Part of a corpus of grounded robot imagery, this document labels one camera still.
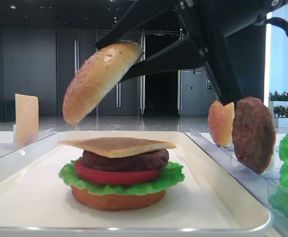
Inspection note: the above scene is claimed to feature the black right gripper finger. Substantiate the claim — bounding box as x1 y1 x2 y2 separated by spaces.
95 0 176 49

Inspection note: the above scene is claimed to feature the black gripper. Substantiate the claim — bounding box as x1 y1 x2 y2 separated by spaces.
121 0 243 105

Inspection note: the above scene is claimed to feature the bun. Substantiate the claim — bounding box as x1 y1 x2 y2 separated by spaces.
208 100 234 147
62 40 143 126
71 186 166 211

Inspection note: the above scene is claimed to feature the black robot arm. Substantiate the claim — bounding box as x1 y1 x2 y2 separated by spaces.
95 0 288 105

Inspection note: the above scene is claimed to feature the upright meat patty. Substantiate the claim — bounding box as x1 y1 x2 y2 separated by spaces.
232 97 276 174

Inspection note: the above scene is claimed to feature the meat patty on burger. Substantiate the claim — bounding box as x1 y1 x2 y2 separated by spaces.
81 150 169 172

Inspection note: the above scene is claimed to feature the lettuce leaf on burger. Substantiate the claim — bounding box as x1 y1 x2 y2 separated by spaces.
58 159 185 196

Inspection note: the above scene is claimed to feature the cheese slice on burger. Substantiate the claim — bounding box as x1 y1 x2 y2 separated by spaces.
58 137 176 158

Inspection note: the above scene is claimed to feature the upright cheese slice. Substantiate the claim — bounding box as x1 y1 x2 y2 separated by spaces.
15 94 39 141

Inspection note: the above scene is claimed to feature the tomato slice on burger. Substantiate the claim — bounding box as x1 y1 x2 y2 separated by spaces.
74 161 161 185

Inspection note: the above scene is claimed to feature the white flower planter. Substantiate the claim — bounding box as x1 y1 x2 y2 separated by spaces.
269 91 288 128

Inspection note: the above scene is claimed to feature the white rectangular tray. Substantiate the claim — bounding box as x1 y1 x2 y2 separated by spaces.
0 131 272 237

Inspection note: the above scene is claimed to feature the wall screen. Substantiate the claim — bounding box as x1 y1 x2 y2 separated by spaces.
207 79 212 90

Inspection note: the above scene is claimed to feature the black cable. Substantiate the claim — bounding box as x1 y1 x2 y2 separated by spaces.
266 16 288 42

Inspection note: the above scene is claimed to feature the right clear acrylic rail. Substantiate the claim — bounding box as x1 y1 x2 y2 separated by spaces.
189 129 288 237

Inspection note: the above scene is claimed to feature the clear acrylic rail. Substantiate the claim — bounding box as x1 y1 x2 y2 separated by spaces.
189 129 288 237
0 128 56 157

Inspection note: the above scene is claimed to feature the left clear acrylic rail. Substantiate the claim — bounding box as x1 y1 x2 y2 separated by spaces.
0 128 56 157

